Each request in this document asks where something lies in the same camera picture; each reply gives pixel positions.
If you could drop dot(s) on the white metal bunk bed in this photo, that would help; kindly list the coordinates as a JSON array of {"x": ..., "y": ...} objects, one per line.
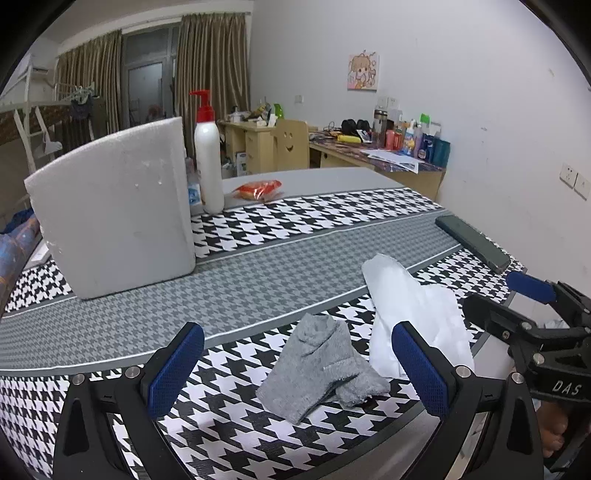
[{"x": 33, "y": 103}]

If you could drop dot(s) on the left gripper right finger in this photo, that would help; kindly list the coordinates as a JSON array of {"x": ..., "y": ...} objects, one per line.
[{"x": 509, "y": 446}]

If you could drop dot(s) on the right hand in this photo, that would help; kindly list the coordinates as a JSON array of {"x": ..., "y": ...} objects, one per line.
[{"x": 553, "y": 422}]

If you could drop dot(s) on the black smartphone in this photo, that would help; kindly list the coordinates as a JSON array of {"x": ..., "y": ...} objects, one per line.
[{"x": 476, "y": 242}]

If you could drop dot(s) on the blue label water bottle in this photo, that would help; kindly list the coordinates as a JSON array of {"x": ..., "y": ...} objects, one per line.
[{"x": 194, "y": 194}]

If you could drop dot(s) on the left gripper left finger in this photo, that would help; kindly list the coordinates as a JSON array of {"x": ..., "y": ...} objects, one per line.
[{"x": 86, "y": 446}]

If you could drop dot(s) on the white red pump bottle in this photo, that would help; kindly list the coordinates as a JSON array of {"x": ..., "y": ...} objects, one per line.
[{"x": 207, "y": 145}]

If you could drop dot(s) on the left brown curtain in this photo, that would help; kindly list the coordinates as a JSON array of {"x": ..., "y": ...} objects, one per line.
[{"x": 97, "y": 63}]

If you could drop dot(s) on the wall power socket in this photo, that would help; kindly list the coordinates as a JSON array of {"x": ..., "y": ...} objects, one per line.
[{"x": 575, "y": 181}]

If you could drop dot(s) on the brown striped curtain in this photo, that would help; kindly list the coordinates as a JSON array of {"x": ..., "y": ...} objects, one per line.
[{"x": 212, "y": 56}]

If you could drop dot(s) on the glass balcony door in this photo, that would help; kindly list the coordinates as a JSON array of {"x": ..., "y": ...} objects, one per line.
[{"x": 148, "y": 74}]

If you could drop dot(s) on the white styrofoam box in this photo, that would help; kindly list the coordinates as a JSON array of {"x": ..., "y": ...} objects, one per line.
[{"x": 115, "y": 212}]

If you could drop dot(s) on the far wooden desk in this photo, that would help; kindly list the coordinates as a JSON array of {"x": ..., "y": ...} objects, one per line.
[{"x": 249, "y": 146}]

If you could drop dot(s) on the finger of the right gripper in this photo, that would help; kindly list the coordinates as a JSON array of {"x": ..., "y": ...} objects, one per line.
[
  {"x": 538, "y": 290},
  {"x": 499, "y": 321}
]

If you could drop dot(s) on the wooden smiley chair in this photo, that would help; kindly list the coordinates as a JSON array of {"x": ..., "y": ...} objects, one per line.
[{"x": 291, "y": 149}]

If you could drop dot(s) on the grey sock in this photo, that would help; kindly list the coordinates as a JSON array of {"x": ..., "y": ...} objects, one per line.
[{"x": 317, "y": 363}]

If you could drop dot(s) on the anime wall picture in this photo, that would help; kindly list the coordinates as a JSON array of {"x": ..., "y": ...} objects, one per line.
[{"x": 363, "y": 71}]

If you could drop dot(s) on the blue plaid bedding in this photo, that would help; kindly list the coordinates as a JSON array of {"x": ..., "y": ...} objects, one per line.
[{"x": 17, "y": 247}]

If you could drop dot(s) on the houndstooth table runner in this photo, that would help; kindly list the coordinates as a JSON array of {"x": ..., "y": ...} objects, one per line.
[{"x": 259, "y": 269}]

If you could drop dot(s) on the red snack packet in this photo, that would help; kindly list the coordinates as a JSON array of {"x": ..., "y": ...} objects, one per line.
[{"x": 258, "y": 190}]

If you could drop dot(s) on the white tissue paper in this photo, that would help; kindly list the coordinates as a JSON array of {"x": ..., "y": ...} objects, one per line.
[{"x": 433, "y": 310}]

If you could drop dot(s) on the printed paper sheets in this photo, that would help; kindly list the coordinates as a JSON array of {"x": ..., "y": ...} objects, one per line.
[{"x": 407, "y": 163}]

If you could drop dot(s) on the cluttered wooden desk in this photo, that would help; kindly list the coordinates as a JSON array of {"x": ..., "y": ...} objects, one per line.
[{"x": 413, "y": 173}]

